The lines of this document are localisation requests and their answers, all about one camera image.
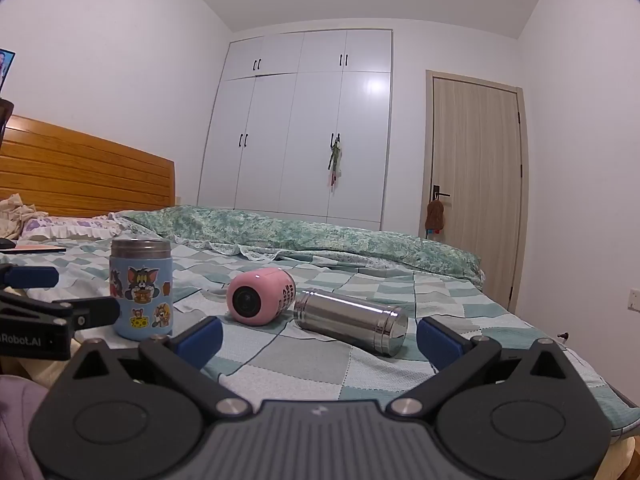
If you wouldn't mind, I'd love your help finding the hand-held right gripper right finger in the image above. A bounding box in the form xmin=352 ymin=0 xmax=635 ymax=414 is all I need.
xmin=392 ymin=317 xmax=586 ymax=416

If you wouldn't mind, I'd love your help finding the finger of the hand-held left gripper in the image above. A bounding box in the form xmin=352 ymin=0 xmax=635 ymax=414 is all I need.
xmin=0 ymin=291 xmax=121 ymax=332
xmin=0 ymin=264 xmax=59 ymax=289

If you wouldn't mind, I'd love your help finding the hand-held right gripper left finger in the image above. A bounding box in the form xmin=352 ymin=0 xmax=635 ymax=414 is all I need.
xmin=55 ymin=316 xmax=253 ymax=417

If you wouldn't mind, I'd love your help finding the blue cartoon sticker cup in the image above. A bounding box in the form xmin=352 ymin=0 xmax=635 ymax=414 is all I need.
xmin=109 ymin=238 xmax=174 ymax=342

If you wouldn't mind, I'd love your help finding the stainless steel cup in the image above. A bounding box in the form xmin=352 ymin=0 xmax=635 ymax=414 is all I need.
xmin=293 ymin=288 xmax=409 ymax=358

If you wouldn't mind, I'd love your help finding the beige crumpled cloth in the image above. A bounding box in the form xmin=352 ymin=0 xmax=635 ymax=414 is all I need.
xmin=0 ymin=192 xmax=49 ymax=239

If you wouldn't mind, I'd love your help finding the purple floral pillow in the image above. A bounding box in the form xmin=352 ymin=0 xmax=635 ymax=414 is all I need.
xmin=19 ymin=214 xmax=127 ymax=242

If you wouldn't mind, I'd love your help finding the purple clothing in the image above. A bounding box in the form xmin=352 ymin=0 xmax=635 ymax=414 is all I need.
xmin=0 ymin=374 xmax=52 ymax=480

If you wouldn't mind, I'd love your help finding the wooden headboard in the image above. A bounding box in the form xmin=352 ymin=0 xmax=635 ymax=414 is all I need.
xmin=0 ymin=114 xmax=176 ymax=219

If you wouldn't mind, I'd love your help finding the dark object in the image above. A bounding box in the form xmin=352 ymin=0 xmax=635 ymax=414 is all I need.
xmin=0 ymin=99 xmax=14 ymax=147

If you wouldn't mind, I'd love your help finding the green floral quilt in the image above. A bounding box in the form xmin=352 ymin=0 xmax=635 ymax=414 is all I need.
xmin=121 ymin=204 xmax=486 ymax=288

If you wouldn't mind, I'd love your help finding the light wooden door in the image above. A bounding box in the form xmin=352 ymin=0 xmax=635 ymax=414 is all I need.
xmin=424 ymin=69 xmax=530 ymax=312

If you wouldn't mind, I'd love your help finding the hanging green pink ornament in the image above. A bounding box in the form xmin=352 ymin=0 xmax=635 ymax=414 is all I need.
xmin=326 ymin=141 xmax=344 ymax=187

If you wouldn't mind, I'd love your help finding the white wardrobe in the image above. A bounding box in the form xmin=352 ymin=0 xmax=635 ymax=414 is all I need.
xmin=197 ymin=29 xmax=393 ymax=231

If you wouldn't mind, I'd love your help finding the brown bag on handle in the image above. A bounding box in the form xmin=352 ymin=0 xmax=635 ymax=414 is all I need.
xmin=424 ymin=199 xmax=447 ymax=232

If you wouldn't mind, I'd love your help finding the wall poster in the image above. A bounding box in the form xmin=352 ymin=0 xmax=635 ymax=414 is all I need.
xmin=0 ymin=48 xmax=16 ymax=99

